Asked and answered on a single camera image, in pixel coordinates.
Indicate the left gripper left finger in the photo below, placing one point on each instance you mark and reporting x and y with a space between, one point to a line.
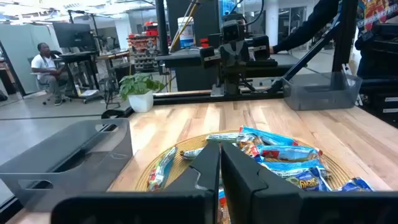
205 174

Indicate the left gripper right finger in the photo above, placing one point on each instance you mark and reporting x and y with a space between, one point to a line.
239 174

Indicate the pale silver granola bar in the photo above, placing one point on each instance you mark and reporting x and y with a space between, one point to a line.
222 137

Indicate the red green granola bar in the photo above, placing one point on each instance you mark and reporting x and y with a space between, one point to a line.
161 169

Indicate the blue red granola bar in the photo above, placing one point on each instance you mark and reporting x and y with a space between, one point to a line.
356 184

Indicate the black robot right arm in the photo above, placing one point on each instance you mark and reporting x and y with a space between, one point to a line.
261 46

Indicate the small red box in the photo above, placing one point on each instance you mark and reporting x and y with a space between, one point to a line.
204 42

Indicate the round woven straw placemat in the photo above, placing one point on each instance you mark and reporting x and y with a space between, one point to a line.
194 142

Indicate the grey operator desk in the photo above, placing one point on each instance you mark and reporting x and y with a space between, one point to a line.
186 57

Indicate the white tub blue label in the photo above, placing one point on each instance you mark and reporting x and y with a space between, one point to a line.
186 32

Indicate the operator desk monitor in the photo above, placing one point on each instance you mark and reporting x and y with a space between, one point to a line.
192 18

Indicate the yellow pole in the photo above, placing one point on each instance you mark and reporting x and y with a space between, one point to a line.
183 26

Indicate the person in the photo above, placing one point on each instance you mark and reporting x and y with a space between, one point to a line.
43 63
308 28

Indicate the shelf with red bins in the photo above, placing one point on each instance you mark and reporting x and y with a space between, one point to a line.
144 53

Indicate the grey plastic bin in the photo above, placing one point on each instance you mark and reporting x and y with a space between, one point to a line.
320 96
77 146

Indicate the potted plant white pot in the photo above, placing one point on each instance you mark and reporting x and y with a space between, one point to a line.
141 101

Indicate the black drawer cabinet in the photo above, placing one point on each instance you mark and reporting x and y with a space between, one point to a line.
379 90

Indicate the black standing desk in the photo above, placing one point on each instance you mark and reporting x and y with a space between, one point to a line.
77 57

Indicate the black computer monitor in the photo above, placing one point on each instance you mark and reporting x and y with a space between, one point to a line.
73 35

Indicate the grey partition panel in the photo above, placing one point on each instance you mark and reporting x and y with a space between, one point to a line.
18 46

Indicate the black aluminium table frame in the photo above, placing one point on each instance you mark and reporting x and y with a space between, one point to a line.
186 98

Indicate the black vertical post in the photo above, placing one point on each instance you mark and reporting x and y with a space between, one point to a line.
345 34
161 28

